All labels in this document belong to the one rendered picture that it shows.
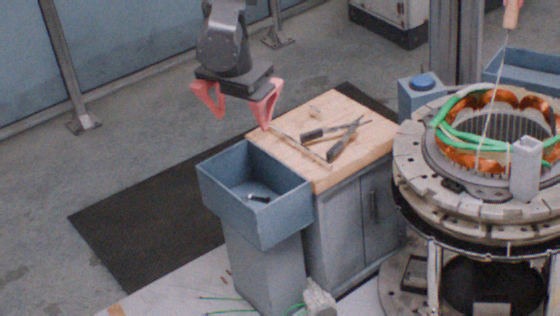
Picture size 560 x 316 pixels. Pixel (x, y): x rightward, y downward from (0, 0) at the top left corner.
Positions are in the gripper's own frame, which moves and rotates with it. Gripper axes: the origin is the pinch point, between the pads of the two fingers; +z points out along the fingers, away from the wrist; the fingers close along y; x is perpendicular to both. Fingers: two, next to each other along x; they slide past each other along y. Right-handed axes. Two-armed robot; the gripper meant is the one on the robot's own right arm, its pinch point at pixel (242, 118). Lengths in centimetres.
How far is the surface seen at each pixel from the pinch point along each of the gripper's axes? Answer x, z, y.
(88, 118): 105, 113, -169
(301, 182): 2.4, 11.9, 7.6
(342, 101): 24.0, 10.9, 3.4
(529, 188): 7.6, 5.5, 41.8
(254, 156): 6.9, 13.5, -4.6
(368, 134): 16.8, 10.9, 12.2
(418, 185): 4.7, 7.8, 26.7
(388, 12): 214, 104, -84
